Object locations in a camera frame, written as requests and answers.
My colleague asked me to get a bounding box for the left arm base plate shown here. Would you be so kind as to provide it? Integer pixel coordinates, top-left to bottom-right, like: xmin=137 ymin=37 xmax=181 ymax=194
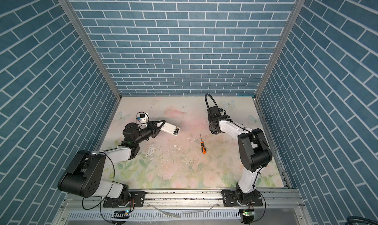
xmin=103 ymin=191 xmax=146 ymax=209

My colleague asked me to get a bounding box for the controller board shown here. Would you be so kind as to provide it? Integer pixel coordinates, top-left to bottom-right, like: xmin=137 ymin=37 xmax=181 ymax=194
xmin=239 ymin=209 xmax=255 ymax=225
xmin=110 ymin=210 xmax=130 ymax=225

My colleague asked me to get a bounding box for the orange black screwdriver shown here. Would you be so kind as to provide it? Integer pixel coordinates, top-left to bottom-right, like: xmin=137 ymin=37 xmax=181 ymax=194
xmin=200 ymin=134 xmax=206 ymax=154

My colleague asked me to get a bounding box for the left controller board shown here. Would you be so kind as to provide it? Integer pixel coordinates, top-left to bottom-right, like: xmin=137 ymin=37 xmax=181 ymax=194
xmin=110 ymin=210 xmax=130 ymax=225

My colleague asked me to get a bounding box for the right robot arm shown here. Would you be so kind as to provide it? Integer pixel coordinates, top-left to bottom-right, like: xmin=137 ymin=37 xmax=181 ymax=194
xmin=207 ymin=106 xmax=273 ymax=198

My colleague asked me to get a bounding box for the grey white remote control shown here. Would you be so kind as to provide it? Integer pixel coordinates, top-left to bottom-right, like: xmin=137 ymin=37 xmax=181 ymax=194
xmin=160 ymin=122 xmax=180 ymax=136

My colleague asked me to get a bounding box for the right controller board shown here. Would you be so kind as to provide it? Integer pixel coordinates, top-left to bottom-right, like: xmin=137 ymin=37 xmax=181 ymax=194
xmin=239 ymin=209 xmax=255 ymax=225

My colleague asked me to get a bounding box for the black corrugated cable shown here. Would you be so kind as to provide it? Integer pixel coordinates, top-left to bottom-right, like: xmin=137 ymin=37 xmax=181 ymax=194
xmin=204 ymin=93 xmax=221 ymax=115

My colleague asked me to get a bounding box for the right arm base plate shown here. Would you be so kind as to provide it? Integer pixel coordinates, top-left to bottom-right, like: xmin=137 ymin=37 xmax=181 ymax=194
xmin=221 ymin=190 xmax=263 ymax=207

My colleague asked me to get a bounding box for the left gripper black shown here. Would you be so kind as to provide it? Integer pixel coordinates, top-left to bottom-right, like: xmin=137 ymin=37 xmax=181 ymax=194
xmin=133 ymin=121 xmax=165 ymax=146

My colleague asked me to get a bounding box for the aluminium front rail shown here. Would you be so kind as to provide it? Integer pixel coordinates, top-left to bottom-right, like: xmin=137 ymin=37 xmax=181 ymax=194
xmin=60 ymin=188 xmax=308 ymax=211

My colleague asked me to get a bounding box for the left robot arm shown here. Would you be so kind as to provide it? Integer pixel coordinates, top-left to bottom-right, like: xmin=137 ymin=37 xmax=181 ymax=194
xmin=58 ymin=120 xmax=166 ymax=207

